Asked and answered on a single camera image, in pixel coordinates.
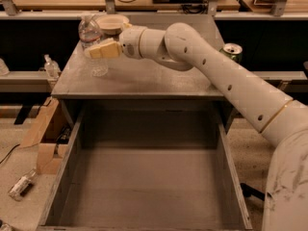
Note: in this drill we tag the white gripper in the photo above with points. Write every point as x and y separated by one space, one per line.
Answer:
130 43

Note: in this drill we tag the clear plastic water bottle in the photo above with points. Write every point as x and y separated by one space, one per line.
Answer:
90 35

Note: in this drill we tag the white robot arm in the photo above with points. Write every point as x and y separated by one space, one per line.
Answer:
280 119

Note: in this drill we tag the grey cabinet with top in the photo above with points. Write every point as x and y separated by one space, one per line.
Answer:
142 99

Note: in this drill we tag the clear bottle on shelf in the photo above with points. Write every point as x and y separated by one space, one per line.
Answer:
51 67

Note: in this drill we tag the open grey top drawer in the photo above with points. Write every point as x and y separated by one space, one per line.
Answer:
147 171

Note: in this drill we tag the small bottle on floor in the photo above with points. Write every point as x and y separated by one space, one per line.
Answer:
22 185

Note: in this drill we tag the white ceramic bowl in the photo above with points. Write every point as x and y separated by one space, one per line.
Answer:
112 24

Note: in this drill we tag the green soda can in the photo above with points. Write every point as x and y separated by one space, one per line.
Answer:
232 51

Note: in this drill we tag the brown cardboard box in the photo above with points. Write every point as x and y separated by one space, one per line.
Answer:
43 133

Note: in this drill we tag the black chair base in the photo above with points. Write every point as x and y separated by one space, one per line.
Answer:
249 191

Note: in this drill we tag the grey metal shelf rail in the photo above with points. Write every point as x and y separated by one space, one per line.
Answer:
27 81

